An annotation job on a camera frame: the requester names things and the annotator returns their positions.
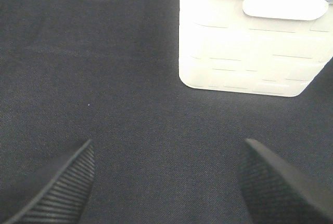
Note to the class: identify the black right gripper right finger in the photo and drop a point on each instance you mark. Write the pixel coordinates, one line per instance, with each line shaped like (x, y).
(274, 191)

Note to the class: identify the black cloth table cover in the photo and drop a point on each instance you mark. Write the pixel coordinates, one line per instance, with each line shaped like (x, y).
(107, 70)

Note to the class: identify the white plastic storage bin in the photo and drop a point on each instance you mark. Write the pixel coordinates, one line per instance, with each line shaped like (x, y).
(268, 47)

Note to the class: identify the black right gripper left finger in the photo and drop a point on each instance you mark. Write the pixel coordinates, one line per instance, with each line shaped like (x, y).
(58, 192)

